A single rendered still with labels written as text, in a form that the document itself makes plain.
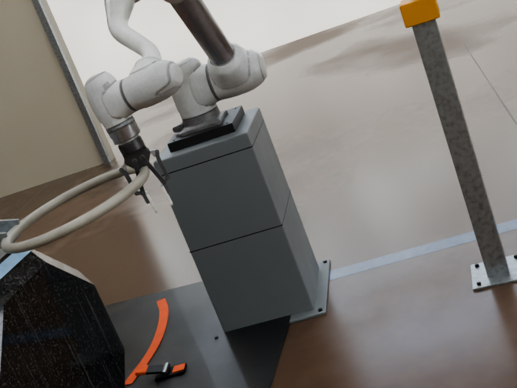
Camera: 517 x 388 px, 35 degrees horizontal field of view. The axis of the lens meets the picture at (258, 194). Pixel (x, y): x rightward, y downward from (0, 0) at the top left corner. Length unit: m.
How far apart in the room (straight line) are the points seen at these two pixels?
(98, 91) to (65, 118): 5.39
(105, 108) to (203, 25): 0.69
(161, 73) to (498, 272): 1.53
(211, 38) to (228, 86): 0.25
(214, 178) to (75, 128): 4.69
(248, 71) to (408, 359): 1.22
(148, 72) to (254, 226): 1.08
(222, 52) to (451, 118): 0.87
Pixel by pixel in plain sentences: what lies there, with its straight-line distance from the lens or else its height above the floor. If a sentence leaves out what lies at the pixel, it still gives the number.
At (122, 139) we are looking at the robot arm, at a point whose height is 1.06.
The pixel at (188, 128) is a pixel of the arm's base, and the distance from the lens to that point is 3.26.
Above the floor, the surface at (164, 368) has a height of 0.05.
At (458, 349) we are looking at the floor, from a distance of 2.82.
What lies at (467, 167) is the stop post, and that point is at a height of 0.46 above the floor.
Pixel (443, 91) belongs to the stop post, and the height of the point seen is 0.75.
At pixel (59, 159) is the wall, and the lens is 7.93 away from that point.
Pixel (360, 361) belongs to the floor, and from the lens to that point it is 2.93.
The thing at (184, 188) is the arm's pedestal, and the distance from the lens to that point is 3.21.
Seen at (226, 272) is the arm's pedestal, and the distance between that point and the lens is 3.32.
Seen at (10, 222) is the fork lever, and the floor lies 0.92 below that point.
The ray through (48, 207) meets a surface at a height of 0.91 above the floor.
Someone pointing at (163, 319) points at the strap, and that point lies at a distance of 3.82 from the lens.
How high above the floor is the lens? 1.48
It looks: 17 degrees down
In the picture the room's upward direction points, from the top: 21 degrees counter-clockwise
